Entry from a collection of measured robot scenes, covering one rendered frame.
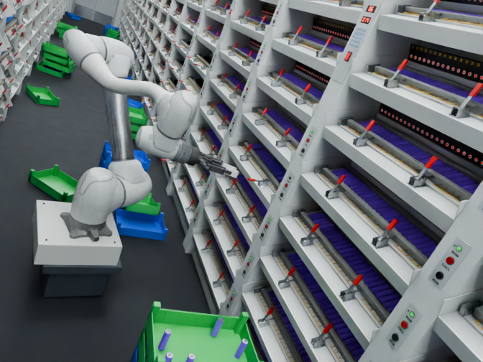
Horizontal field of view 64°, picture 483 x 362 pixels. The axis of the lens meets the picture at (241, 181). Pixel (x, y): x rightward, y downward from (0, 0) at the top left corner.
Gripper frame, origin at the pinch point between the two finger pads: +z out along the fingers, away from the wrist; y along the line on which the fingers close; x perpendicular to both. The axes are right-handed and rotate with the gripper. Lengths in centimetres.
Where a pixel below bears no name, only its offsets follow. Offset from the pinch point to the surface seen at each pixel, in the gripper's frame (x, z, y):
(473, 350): 18, 14, 105
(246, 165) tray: -1.4, 17.5, -20.3
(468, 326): 20, 17, 100
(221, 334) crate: -30, -7, 61
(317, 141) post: 30.8, 11.9, 25.2
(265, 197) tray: -2.2, 15.9, 10.4
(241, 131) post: 8.3, 18.5, -44.7
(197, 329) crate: -31, -15, 60
